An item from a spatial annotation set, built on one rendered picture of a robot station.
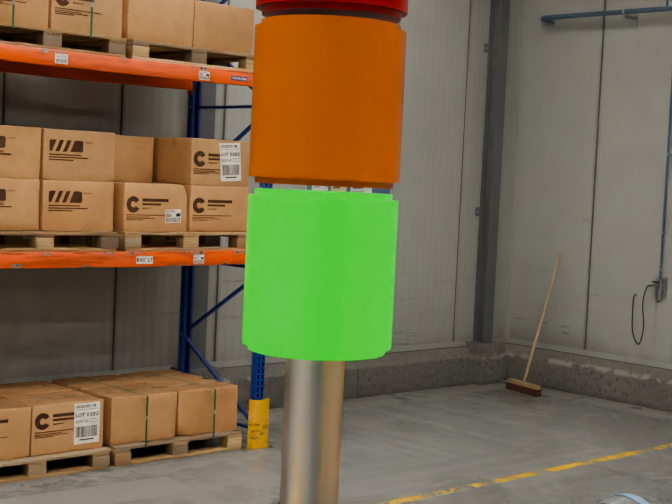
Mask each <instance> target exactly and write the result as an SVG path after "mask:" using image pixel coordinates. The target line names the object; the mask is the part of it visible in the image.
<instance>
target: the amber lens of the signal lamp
mask: <svg viewBox="0 0 672 504"><path fill-rule="evenodd" d="M406 39H407V33H406V32H405V31H403V30H401V26H400V25H398V24H395V23H392V22H388V21H383V20H378V19H370V18H363V17H352V16H338V15H310V14H303V15H279V16H271V17H266V18H263V19H262V21H261V23H259V24H256V25H255V40H254V64H253V88H252V112H251V135H250V159H249V176H255V182H257V183H273V184H293V185H313V186H335V187H358V188H383V189H393V183H399V181H400V161H401V141H402V120H403V100H404V80H405V59H406Z"/></svg>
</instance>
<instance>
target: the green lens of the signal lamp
mask: <svg viewBox="0 0 672 504"><path fill-rule="evenodd" d="M392 199H393V195H391V194H378V193H360V192H341V191H320V190H297V189H270V188H254V194H248V207H247V231H246V254H245V278H244V302H243V326H242V343H243V344H245V345H246V346H248V350H250V351H252V352H255V353H258V354H262V355H268V356H273V357H281V358H289V359H301V360H319V361H353V360H366V359H374V358H378V357H382V356H383V355H384V354H385V352H386V351H389V350H390V349H391V343H392V323H393V303H394V282H395V262H396V242H397V222H398V201H395V200H392Z"/></svg>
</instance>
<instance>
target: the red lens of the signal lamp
mask: <svg viewBox="0 0 672 504"><path fill-rule="evenodd" d="M256 9H257V10H259V11H261V12H262V16H264V17H271V16H279V15H303V14H310V15H338V16H352V17H363V18H370V19H378V20H383V21H388V22H392V23H395V24H396V23H399V22H400V21H401V18H404V17H406V16H407V15H408V0H256Z"/></svg>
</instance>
